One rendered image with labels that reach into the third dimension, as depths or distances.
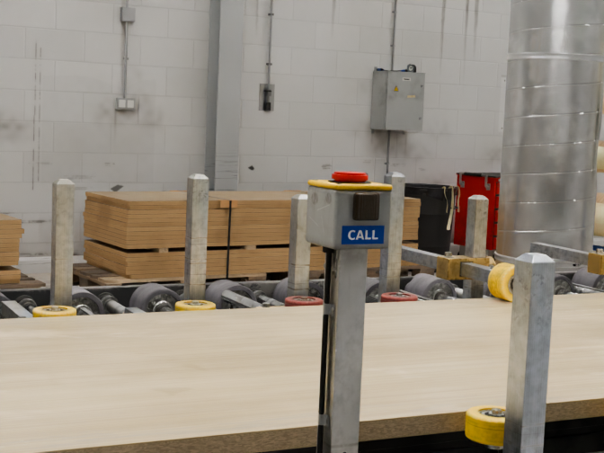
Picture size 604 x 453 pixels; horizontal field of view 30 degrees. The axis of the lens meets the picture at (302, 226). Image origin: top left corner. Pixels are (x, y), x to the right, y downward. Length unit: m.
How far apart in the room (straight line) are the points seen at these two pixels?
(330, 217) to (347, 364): 0.17
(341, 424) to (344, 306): 0.13
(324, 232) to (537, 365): 0.34
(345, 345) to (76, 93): 7.45
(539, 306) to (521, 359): 0.07
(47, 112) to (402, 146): 3.27
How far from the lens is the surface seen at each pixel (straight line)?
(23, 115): 8.49
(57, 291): 2.26
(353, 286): 1.24
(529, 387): 1.40
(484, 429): 1.51
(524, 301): 1.38
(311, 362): 1.79
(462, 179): 10.02
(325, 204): 1.21
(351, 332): 1.25
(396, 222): 2.53
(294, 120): 9.46
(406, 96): 9.82
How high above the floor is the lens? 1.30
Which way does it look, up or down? 6 degrees down
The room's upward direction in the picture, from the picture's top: 2 degrees clockwise
